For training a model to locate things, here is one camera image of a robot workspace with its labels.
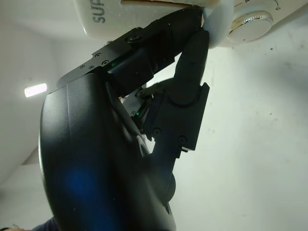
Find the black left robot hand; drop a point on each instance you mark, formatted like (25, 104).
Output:
(96, 156)

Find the white toaster lever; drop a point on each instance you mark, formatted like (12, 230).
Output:
(219, 21)

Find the white two-slot toaster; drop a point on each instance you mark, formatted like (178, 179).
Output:
(115, 14)

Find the chrome toaster dial knob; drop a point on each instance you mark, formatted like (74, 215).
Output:
(252, 27)

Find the blue clothed person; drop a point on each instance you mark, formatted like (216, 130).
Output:
(45, 223)

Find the ceiling light tube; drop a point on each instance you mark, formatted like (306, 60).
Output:
(35, 89)

